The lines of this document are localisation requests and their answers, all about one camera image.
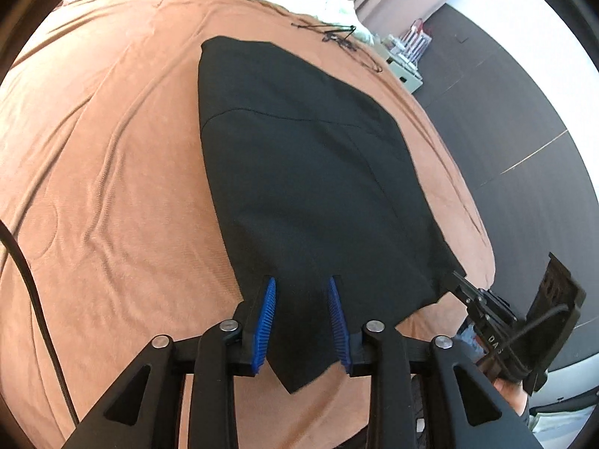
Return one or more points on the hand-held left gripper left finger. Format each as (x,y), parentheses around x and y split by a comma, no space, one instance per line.
(264,318)

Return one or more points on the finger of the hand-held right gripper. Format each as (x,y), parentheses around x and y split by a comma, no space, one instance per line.
(468,297)
(470,284)

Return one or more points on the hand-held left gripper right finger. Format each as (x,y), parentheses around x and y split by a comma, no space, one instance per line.
(338,322)

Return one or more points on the large black shirt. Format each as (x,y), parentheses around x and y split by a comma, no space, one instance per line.
(299,173)

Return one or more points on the black clothes hanger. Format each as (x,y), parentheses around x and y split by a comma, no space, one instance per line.
(346,29)

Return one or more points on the person's right hand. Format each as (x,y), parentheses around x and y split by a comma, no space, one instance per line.
(512,397)

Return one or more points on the brown blanket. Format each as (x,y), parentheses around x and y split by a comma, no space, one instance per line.
(117,173)

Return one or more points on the white nightstand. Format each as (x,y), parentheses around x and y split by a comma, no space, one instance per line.
(407,77)

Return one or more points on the white gift bag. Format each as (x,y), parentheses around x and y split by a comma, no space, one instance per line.
(416,39)

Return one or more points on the white duvet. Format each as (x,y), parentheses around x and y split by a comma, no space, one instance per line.
(290,0)

